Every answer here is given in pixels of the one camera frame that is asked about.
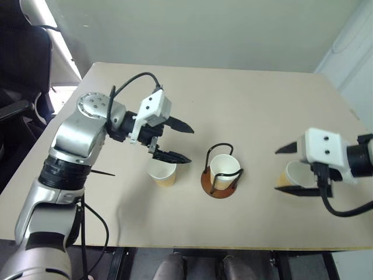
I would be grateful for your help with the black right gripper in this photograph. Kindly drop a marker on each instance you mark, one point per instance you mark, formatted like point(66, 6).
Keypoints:
point(325, 183)

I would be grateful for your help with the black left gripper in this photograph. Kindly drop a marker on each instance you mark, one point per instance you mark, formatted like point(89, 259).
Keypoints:
point(150, 134)

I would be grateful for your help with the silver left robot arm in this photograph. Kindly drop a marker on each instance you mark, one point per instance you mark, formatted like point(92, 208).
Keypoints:
point(75, 137)

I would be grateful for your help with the white and tan paper cup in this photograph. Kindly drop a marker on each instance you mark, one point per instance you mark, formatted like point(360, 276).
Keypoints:
point(224, 169)
point(297, 175)
point(163, 175)

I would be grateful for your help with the white slanted board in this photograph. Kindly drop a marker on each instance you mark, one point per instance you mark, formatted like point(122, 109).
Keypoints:
point(62, 52)

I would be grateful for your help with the black office chair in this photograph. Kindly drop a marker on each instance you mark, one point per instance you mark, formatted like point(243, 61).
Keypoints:
point(23, 58)

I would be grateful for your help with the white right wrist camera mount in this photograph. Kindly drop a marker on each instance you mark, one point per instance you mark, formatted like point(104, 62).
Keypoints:
point(323, 148)

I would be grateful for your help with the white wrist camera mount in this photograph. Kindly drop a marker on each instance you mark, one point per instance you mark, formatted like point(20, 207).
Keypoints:
point(323, 148)
point(153, 105)

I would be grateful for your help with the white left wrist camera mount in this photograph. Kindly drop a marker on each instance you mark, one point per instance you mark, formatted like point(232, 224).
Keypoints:
point(153, 105)

